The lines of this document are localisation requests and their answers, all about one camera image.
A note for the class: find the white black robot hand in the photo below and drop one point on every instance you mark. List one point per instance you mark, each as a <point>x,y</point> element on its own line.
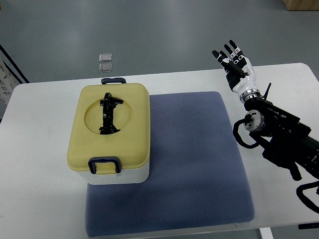
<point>239,71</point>

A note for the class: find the yellow box lid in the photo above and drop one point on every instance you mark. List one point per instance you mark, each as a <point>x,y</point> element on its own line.
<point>111,130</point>

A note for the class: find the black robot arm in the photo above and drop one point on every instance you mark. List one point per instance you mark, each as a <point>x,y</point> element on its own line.
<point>285,140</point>

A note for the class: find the cardboard box corner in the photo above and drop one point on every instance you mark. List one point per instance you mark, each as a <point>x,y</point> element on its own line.
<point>301,5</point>

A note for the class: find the white storage box base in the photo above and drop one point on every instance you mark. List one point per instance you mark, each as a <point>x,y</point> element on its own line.
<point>126,176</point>

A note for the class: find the blue grey cushion mat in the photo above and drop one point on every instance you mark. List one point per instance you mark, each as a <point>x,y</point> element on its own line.
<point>196,179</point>

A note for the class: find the lower metal floor plate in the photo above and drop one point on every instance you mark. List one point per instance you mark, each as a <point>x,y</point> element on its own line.
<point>105,67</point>

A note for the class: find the metal floor plate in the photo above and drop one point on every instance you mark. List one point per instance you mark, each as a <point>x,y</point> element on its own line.
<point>105,57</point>
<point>105,67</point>

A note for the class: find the upper metal floor plate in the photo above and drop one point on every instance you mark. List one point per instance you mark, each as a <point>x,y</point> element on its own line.
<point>105,57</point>

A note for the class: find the black framed board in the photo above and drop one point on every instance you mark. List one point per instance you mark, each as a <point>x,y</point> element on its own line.
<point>8,80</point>

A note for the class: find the black table bracket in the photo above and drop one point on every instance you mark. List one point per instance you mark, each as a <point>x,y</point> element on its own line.
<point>308,226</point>

